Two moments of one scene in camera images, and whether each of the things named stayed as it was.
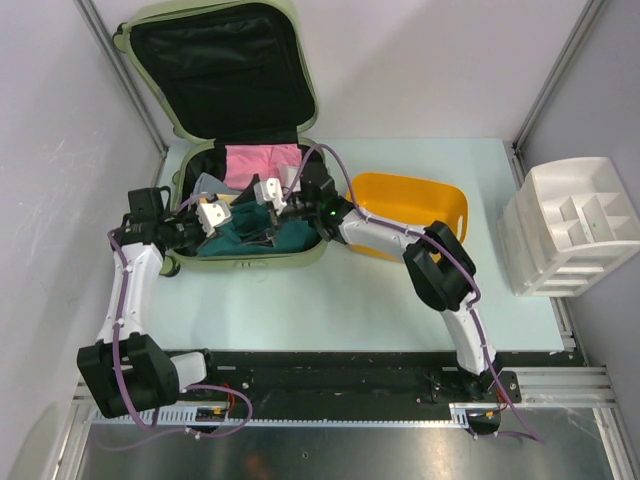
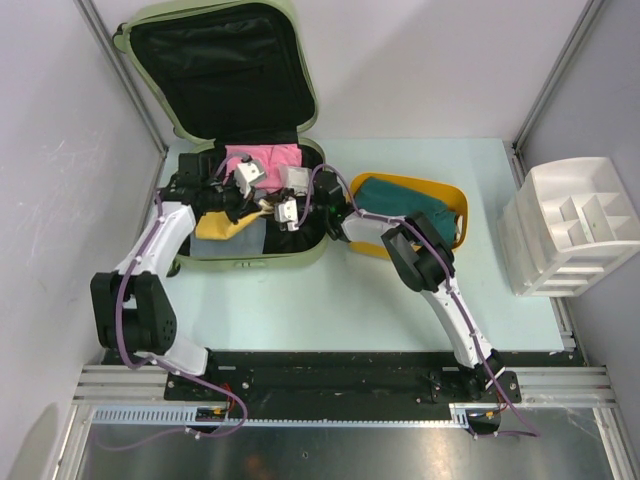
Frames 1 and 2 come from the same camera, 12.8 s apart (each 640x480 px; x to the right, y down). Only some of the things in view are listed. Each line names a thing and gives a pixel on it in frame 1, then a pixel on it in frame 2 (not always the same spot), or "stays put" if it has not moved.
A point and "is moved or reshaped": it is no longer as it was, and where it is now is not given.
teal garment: (292, 238) → (390, 200)
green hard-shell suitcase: (231, 76) stays put
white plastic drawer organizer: (568, 228) stays put
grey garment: (207, 183) is moved or reshaped
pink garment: (244, 161) stays put
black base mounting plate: (326, 379) stays put
